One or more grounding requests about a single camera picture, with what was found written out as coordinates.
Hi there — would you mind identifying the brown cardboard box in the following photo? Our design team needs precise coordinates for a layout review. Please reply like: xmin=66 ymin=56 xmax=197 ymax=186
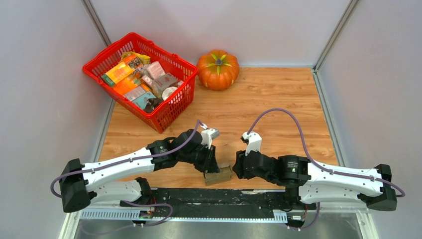
xmin=203 ymin=166 xmax=232 ymax=186

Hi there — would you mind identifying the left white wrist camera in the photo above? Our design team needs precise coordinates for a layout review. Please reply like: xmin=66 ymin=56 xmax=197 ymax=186
xmin=200 ymin=123 xmax=220 ymax=149

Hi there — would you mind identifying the orange snack box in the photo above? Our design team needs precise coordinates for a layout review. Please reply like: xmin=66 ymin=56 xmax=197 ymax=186
xmin=101 ymin=56 xmax=143 ymax=87

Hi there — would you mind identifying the red plastic shopping basket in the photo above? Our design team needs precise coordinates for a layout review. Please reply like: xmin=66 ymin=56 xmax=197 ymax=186
xmin=82 ymin=32 xmax=198 ymax=133

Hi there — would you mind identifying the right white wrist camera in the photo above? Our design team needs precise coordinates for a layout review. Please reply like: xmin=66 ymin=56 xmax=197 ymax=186
xmin=241 ymin=131 xmax=262 ymax=156

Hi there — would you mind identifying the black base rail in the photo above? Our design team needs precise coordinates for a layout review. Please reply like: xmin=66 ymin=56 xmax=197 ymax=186
xmin=119 ymin=187 xmax=317 ymax=220

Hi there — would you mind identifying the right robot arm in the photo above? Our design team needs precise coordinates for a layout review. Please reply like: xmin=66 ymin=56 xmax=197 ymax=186
xmin=233 ymin=151 xmax=397 ymax=211

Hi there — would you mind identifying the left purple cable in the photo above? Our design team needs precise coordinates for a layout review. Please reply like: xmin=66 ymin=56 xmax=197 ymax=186
xmin=50 ymin=119 xmax=203 ymax=199

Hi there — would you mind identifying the grey pink box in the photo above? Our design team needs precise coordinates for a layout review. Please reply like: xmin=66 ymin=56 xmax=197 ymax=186
xmin=152 ymin=73 xmax=178 ymax=95

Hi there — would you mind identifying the orange pumpkin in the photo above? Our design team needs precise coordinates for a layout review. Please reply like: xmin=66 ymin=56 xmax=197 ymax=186
xmin=197 ymin=49 xmax=240 ymax=91

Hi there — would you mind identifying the teal box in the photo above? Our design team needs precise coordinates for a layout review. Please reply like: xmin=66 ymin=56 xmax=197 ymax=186
xmin=132 ymin=91 xmax=156 ymax=110

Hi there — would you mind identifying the purple cable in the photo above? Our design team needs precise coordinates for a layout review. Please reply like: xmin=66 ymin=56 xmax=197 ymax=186
xmin=246 ymin=108 xmax=406 ymax=199
xmin=50 ymin=119 xmax=203 ymax=199

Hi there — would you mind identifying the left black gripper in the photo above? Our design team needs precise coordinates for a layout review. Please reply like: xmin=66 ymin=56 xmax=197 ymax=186
xmin=179 ymin=142 xmax=221 ymax=174

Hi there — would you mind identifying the white tape roll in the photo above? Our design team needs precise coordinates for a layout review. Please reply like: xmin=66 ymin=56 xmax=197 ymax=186
xmin=162 ymin=87 xmax=178 ymax=100

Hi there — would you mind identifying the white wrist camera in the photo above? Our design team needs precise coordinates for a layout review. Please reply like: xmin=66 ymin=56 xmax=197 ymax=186
xmin=200 ymin=123 xmax=220 ymax=149
xmin=241 ymin=131 xmax=262 ymax=156

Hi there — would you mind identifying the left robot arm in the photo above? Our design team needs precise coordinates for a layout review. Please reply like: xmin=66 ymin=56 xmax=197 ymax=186
xmin=58 ymin=128 xmax=220 ymax=213

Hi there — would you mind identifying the yellow snack bag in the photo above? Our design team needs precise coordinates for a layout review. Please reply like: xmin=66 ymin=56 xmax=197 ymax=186
xmin=121 ymin=51 xmax=151 ymax=65

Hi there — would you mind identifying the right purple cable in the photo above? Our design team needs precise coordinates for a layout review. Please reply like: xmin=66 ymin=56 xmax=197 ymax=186
xmin=246 ymin=108 xmax=406 ymax=199

